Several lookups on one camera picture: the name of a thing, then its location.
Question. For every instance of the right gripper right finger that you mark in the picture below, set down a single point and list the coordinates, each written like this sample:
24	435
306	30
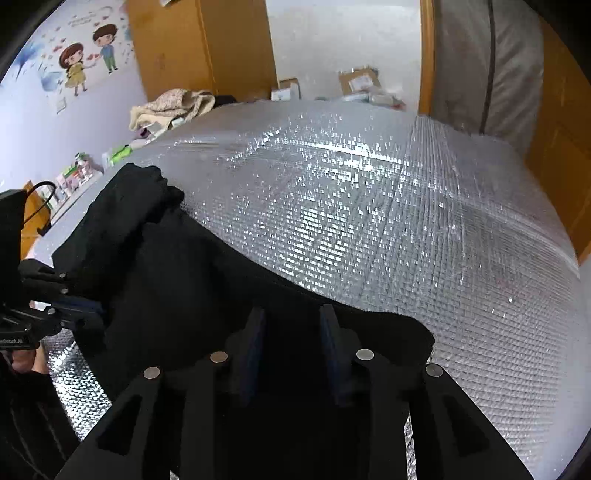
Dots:
335	353

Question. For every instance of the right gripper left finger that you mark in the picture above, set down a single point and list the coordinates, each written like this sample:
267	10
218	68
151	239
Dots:
248	353

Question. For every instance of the black garment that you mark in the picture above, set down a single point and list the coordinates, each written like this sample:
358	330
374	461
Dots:
177	298

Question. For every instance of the person's left hand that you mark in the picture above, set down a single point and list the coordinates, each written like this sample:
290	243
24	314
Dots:
24	361

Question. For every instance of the toiletries on white tray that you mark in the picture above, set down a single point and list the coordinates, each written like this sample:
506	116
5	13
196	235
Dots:
73	181

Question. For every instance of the silver foil mat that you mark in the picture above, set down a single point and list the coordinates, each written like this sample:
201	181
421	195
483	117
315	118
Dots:
386	211

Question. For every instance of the green tissue pack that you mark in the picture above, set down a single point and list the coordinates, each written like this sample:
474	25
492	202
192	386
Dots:
114	155

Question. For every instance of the beige floral blanket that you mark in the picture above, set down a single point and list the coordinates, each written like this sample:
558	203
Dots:
170	105

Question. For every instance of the small white cardboard box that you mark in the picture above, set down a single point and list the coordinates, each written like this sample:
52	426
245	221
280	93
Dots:
288	90

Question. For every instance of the large cardboard box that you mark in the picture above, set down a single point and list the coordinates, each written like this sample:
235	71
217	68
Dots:
358	80

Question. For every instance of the wooden door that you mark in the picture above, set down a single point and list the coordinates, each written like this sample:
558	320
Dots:
559	155

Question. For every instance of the wooden wardrobe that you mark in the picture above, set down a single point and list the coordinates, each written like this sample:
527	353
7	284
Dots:
220	46

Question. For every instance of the grey zippered storage bag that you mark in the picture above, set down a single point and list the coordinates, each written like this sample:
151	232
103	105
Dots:
489	65

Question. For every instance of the cartoon couple wall sticker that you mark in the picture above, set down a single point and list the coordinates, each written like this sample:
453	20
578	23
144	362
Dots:
78	46

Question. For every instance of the wooden door frame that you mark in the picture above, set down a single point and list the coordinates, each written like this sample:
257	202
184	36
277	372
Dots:
428	62

